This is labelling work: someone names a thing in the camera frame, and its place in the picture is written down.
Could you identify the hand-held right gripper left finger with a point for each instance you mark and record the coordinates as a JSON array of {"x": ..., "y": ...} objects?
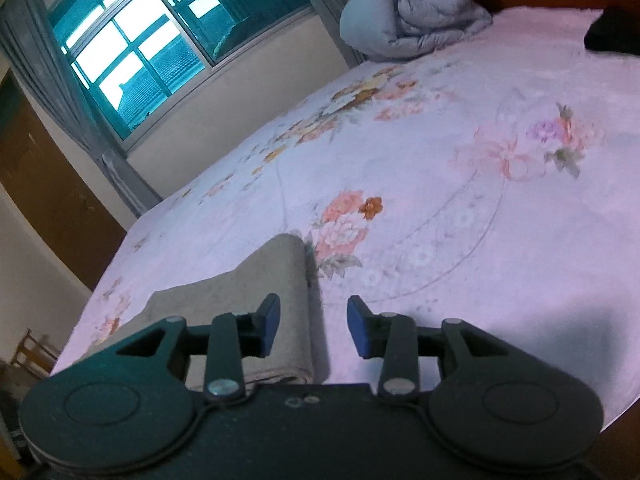
[{"x": 270, "y": 321}]

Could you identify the brown wooden door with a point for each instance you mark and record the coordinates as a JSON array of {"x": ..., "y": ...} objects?
[{"x": 50, "y": 185}]

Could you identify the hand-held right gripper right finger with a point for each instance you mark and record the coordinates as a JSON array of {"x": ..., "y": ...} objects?
[{"x": 358, "y": 326}]

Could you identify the blue-grey rolled quilt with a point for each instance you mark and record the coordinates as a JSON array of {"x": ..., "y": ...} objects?
[{"x": 410, "y": 5}]

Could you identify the dark cloth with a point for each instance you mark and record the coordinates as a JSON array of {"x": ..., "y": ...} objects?
[{"x": 612, "y": 30}]

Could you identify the grey curtain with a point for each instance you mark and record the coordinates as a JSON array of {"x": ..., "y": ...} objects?
[
  {"x": 332, "y": 10},
  {"x": 65, "y": 100}
]

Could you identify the grey-green pants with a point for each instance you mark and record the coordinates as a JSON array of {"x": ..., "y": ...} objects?
[{"x": 260, "y": 280}]

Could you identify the wooden chair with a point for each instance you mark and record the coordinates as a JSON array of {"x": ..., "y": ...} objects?
[{"x": 32, "y": 352}]

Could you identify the bed with pink floral sheet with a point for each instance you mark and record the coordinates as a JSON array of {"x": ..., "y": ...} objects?
[{"x": 450, "y": 200}]

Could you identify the window with metal frame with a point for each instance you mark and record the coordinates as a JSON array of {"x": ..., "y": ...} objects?
[{"x": 160, "y": 35}]

